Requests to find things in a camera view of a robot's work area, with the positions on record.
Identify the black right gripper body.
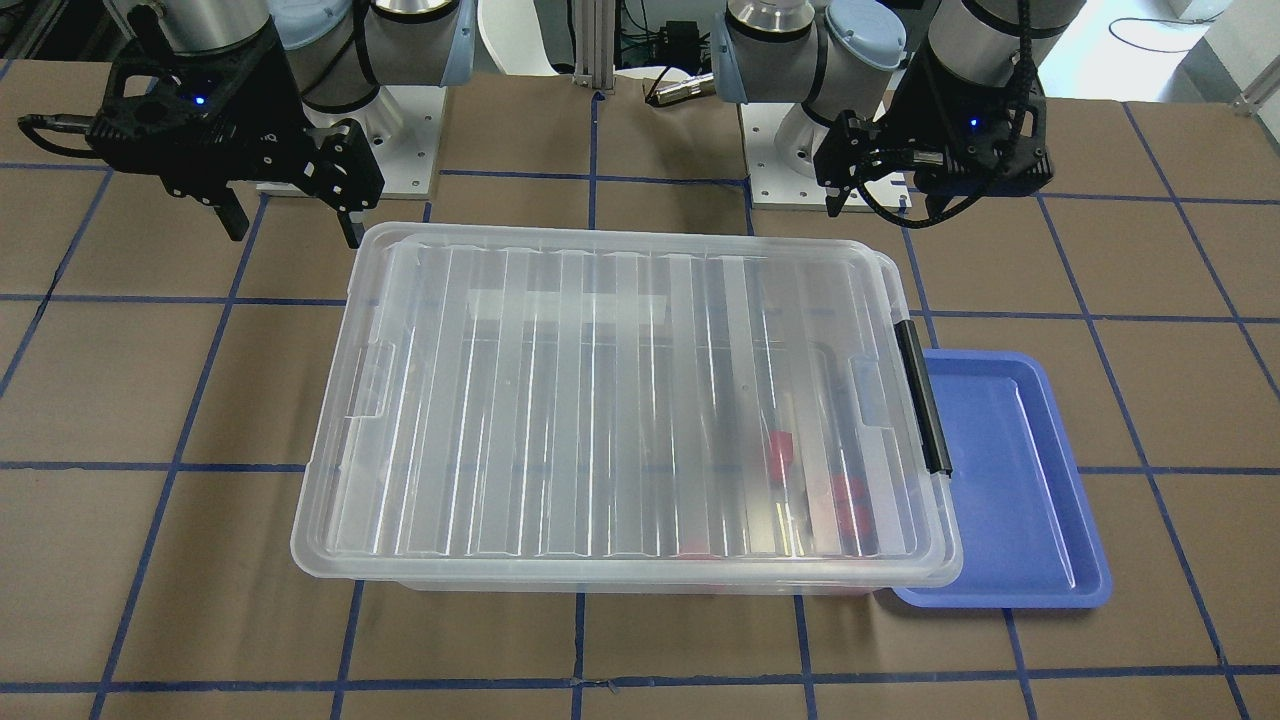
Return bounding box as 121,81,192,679
17,26,385,211

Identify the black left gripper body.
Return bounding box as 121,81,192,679
814,46,1055,217

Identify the clear plastic box lid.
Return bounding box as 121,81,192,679
291,222,964,585

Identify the red block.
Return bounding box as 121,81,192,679
676,543,716,560
765,430,795,487
829,474,870,512
835,503,876,547

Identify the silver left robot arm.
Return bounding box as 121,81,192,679
710,1,1082,229

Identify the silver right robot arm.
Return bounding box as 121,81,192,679
17,1,477,249

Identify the clear plastic storage box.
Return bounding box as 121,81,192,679
340,238,956,598

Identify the blue plastic tray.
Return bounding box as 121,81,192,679
896,348,1114,610

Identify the black power adapter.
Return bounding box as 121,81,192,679
654,20,704,74

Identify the white chair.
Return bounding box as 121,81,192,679
477,1,575,77

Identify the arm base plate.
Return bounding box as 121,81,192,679
739,100,911,211
303,85,448,199

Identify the silver cable connector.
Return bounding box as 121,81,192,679
644,73,716,108

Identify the black box latch handle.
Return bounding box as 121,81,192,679
893,318,954,477

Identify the aluminium frame post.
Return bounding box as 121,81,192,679
570,1,620,95

